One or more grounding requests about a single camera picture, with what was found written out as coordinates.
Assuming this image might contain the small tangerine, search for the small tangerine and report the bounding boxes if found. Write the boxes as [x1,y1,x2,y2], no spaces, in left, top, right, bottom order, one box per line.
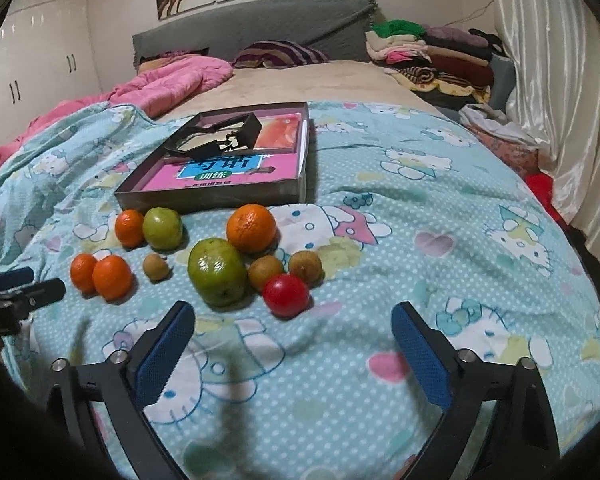
[114,209,144,249]
[70,254,97,295]
[93,255,133,301]

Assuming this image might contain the brown kiwi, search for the brown kiwi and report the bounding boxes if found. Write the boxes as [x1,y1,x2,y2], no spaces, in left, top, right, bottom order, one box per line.
[248,255,285,292]
[288,250,323,285]
[143,252,171,283]

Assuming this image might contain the large green apple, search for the large green apple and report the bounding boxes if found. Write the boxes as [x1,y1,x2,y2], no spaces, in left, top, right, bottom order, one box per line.
[187,237,248,308]

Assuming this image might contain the small green apple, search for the small green apple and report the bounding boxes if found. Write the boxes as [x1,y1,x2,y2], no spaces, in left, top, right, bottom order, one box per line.
[143,207,184,252]

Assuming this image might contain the red tomato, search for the red tomato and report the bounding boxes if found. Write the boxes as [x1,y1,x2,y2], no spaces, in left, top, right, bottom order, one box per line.
[262,274,310,318]

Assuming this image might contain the large orange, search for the large orange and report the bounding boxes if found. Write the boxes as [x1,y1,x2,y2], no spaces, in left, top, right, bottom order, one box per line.
[225,204,277,255]

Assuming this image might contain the hello kitty blue blanket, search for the hello kitty blue blanket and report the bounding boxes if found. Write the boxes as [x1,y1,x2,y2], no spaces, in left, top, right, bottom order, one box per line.
[4,102,600,479]

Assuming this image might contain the white wardrobe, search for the white wardrobe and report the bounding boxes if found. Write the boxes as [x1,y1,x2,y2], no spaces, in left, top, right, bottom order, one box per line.
[0,0,100,146]

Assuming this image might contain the pink workbook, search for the pink workbook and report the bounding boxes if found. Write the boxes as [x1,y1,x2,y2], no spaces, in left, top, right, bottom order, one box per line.
[136,153,299,191]

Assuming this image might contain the pink quilt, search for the pink quilt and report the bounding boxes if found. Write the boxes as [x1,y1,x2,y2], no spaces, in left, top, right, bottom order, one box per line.
[0,54,234,168]

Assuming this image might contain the red cloth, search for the red cloth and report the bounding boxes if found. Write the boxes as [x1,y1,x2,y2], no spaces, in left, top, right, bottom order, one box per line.
[524,172,568,230]

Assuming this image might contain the floral pillow under quilt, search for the floral pillow under quilt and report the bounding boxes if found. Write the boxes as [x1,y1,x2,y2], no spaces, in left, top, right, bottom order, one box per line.
[136,48,209,74]

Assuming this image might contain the orange red booklet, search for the orange red booklet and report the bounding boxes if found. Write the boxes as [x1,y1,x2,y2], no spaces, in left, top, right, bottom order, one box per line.
[254,113,301,151]

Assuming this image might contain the beige bed sheet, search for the beige bed sheet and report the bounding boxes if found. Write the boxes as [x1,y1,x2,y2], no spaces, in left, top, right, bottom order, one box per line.
[160,61,439,122]

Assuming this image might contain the white crumpled garment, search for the white crumpled garment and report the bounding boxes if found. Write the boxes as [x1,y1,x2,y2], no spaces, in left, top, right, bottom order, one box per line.
[458,104,539,148]

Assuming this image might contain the striped purple pillow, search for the striped purple pillow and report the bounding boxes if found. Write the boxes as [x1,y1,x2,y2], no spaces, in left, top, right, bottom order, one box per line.
[232,40,329,70]

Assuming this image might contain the stack of folded clothes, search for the stack of folded clothes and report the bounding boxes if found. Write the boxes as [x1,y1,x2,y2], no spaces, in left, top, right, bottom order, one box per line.
[365,20,504,110]

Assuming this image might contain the grey headboard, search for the grey headboard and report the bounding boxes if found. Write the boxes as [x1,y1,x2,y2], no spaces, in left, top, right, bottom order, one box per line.
[132,0,378,66]

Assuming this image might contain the black plastic frame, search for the black plastic frame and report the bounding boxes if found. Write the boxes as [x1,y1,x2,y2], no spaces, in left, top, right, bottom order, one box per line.
[164,113,262,162]

